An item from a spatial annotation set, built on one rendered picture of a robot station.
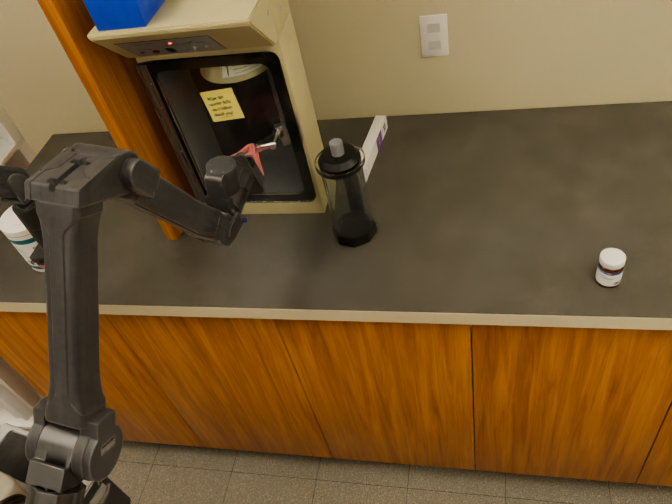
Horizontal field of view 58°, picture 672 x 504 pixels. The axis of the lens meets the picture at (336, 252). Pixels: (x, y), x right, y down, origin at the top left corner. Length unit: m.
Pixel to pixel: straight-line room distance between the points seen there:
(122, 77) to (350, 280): 0.66
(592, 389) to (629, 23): 0.89
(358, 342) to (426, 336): 0.17
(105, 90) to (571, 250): 1.03
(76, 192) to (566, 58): 1.32
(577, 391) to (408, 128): 0.81
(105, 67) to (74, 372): 0.73
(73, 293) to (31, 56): 1.40
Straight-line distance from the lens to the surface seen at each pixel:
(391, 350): 1.46
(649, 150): 1.66
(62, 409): 0.90
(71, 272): 0.80
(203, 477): 2.29
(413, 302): 1.29
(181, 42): 1.23
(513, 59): 1.73
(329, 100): 1.83
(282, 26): 1.28
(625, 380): 1.55
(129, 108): 1.44
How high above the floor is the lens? 1.96
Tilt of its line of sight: 46 degrees down
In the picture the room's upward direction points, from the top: 15 degrees counter-clockwise
